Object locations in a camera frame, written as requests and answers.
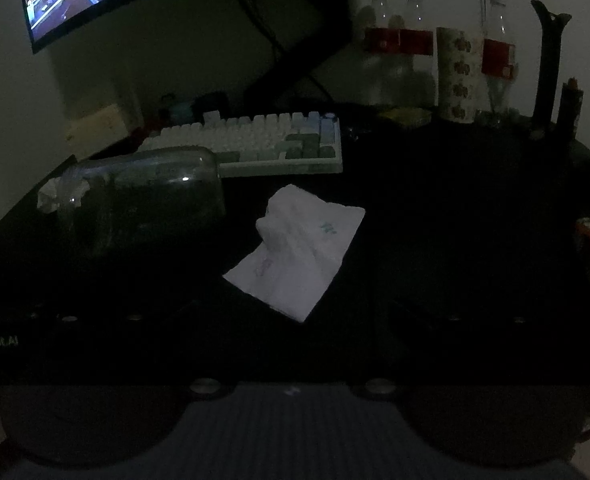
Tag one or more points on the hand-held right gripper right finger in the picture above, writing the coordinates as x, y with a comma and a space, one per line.
465, 332

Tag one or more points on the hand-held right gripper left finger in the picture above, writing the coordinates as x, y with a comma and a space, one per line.
125, 332

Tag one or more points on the clear glass jar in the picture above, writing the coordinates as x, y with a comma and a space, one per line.
165, 195

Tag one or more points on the white paper tissue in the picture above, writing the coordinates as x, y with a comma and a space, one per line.
300, 260

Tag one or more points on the pale wooden box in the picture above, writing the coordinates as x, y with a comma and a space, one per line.
95, 127

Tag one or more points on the yellow pad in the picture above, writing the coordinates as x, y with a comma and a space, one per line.
405, 116

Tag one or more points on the white and blue keyboard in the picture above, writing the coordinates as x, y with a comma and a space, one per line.
255, 135

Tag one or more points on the small dark bottle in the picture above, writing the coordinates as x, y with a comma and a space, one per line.
570, 105

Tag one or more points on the patterned paper cup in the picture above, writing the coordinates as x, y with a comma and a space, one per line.
457, 75

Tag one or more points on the tall dark forked stand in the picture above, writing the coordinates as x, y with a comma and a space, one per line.
550, 70

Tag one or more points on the white cap plastic bottle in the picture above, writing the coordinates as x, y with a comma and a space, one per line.
497, 55

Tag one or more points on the black cap plastic bottle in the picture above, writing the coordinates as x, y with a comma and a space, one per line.
417, 40

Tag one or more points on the yellow cap plastic bottle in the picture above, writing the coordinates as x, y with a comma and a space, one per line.
380, 40

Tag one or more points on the black monitor stand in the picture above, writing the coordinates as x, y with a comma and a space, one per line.
295, 60

